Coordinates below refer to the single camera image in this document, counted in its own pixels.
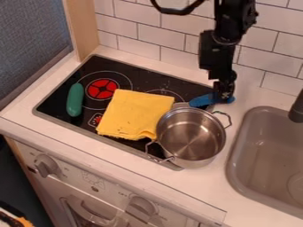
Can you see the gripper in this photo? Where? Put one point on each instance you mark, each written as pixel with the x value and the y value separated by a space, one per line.
pixel 215 57

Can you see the blue fork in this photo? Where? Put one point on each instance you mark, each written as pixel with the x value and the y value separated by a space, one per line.
pixel 203 100

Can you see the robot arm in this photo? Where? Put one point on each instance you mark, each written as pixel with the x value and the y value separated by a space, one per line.
pixel 232 17

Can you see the silver pot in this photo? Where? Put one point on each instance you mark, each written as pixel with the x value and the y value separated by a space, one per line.
pixel 191 136

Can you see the toy sink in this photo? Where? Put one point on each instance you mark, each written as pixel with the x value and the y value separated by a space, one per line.
pixel 268 162

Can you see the yellow cloth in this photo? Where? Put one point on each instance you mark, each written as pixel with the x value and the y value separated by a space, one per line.
pixel 132 113

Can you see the toy stove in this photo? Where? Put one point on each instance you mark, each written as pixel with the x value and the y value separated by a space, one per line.
pixel 130 76

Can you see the green toy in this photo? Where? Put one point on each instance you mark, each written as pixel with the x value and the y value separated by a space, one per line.
pixel 74 100

